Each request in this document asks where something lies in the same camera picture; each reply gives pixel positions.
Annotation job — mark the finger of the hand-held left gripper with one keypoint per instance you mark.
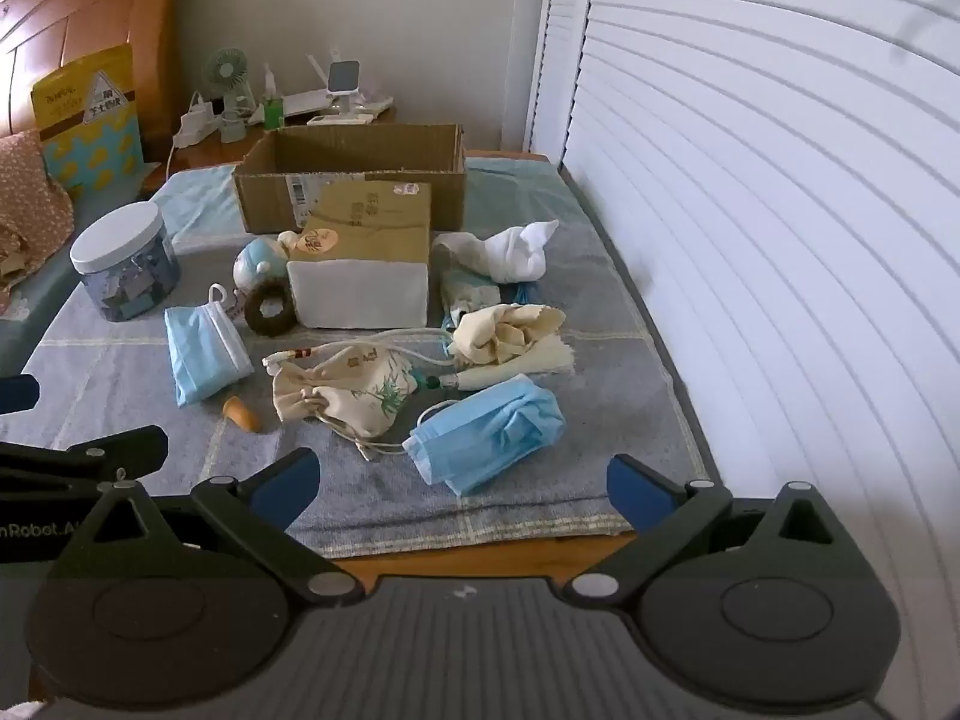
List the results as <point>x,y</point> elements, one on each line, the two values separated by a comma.
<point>112,450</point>
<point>16,394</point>

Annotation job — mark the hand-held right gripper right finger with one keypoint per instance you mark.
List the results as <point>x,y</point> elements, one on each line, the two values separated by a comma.
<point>637,491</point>

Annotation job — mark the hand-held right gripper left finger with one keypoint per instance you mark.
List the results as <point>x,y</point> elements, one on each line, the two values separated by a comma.
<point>283,486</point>

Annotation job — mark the puffy blue face mask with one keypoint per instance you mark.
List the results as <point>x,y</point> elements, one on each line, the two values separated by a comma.
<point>495,427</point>

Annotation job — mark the dark brown scrunchie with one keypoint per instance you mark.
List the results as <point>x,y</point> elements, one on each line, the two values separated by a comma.
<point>259,319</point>

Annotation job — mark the cream cloth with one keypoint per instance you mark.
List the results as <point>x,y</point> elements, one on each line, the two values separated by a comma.
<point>510,330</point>

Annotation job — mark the blue and white plush toy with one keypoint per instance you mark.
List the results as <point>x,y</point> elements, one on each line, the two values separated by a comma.
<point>259,262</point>

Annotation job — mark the brown cardboard box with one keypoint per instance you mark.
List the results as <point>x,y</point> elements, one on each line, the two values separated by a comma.
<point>262,199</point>

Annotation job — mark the small orange rubber cap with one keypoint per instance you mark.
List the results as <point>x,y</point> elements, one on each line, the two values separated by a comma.
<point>241,414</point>

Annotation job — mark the clear jar with white lid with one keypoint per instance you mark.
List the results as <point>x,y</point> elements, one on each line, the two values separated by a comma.
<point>120,240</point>

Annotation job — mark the pink polka dot pillow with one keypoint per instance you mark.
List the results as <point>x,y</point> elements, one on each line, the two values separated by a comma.
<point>30,195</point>

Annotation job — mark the olive tissue paper pack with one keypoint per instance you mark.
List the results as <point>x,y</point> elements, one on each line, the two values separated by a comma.
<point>360,292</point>

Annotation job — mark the teal bed sheet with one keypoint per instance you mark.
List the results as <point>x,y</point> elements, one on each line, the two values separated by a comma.
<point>97,199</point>

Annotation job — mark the pale green patterned cloth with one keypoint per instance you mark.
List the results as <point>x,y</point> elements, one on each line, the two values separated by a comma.
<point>469,296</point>

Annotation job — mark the yellow printed bag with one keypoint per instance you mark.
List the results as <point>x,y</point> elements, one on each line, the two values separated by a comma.
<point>90,127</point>

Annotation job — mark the white power strip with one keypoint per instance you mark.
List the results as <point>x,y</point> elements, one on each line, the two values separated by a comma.
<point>193,120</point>

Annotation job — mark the wide white louvered door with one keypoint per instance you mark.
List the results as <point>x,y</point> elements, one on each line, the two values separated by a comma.
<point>750,165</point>

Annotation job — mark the white remote control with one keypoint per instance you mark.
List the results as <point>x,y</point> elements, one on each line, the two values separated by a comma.
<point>337,120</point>

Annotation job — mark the green bottle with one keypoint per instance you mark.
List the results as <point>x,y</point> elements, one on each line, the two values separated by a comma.
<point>271,109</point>

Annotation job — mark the small green desk fan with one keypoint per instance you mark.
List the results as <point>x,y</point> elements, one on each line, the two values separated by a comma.
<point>223,71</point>

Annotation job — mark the white router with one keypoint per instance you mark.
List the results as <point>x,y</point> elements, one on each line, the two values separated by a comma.
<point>307,101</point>

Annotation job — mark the wooden headboard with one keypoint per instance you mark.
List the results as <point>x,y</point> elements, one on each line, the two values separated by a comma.
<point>90,0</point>

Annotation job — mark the white stand with screen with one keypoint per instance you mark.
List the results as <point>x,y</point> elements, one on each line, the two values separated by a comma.
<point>343,79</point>

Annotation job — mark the narrow white louvered door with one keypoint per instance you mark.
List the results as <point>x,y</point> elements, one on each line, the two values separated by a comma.
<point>562,52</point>

